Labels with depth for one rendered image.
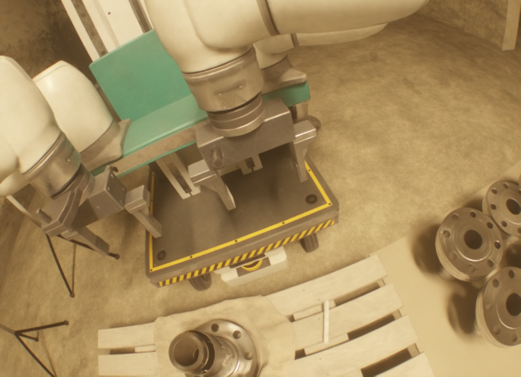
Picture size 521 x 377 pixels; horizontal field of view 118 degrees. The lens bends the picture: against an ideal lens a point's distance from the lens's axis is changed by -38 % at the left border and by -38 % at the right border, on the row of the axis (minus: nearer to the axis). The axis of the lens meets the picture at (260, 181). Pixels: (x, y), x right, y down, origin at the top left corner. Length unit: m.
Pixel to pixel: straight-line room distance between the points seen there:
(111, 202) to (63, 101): 0.30
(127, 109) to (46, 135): 0.43
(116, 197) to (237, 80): 0.25
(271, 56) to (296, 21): 0.33
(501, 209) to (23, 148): 1.24
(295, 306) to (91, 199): 0.69
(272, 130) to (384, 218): 0.91
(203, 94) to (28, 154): 0.24
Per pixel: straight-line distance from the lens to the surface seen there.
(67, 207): 0.37
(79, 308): 1.66
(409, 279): 1.07
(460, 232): 0.93
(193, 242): 0.87
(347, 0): 0.23
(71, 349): 1.65
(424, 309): 1.05
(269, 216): 0.83
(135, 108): 0.75
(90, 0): 0.76
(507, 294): 0.93
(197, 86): 0.29
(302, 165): 0.41
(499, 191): 1.14
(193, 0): 0.24
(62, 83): 0.63
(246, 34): 0.25
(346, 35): 0.55
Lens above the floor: 0.99
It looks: 46 degrees down
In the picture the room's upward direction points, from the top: 21 degrees counter-clockwise
